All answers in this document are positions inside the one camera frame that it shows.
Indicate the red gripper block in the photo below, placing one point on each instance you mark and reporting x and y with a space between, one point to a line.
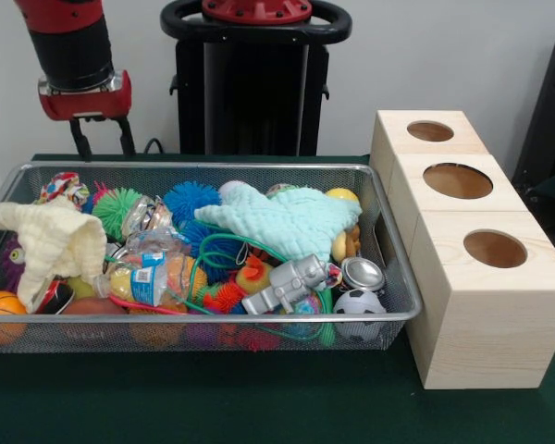
88 104

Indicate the crushed clear plastic bottle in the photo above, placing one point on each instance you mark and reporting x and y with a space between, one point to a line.
143 277

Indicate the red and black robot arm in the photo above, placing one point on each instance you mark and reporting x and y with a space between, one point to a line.
69 41

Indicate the wooden box with three holes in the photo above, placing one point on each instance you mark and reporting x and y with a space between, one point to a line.
490 300

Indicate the blue spiky ball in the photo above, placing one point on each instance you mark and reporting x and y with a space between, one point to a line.
189 199

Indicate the cream yellow cloth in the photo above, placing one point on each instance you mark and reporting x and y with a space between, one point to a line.
51 236

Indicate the orange basketball toy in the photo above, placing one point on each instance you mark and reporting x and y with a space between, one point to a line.
2 307

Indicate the mint green cloth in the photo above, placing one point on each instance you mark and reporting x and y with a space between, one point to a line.
296 217

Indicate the silver robot toy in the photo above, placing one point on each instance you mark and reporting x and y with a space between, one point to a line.
287 282

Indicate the yellow ball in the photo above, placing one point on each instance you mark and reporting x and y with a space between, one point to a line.
342 195

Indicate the dark green table cloth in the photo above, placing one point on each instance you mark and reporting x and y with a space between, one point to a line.
213 398

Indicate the crushed silver can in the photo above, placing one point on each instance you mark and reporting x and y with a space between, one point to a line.
361 274

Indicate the black and white soccer ball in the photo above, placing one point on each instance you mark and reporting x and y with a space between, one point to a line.
358 305

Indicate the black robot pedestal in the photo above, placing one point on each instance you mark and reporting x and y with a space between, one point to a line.
250 92

